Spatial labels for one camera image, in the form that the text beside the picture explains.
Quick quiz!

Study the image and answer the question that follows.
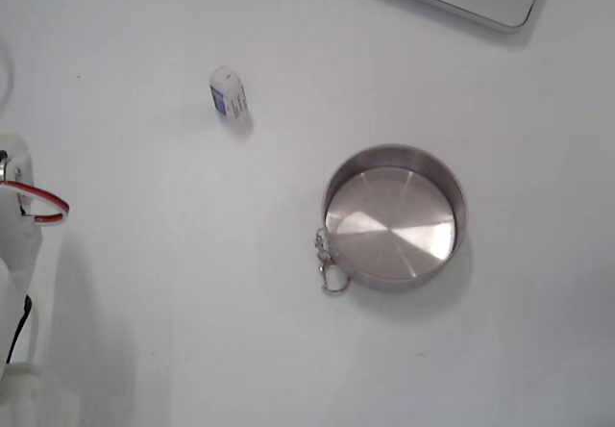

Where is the small white and blue box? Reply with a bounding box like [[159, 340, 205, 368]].
[[209, 64, 254, 129]]

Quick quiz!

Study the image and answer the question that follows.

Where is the round metal bowl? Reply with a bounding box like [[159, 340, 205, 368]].
[[322, 143, 469, 295]]

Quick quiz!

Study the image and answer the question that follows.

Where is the metal key chain clasp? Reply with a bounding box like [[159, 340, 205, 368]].
[[312, 224, 352, 297]]

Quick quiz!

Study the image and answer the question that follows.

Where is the red white black servo cable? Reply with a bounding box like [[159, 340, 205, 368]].
[[0, 181, 71, 227]]

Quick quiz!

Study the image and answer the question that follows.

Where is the thin black cable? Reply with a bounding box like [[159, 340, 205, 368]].
[[6, 295, 35, 366]]

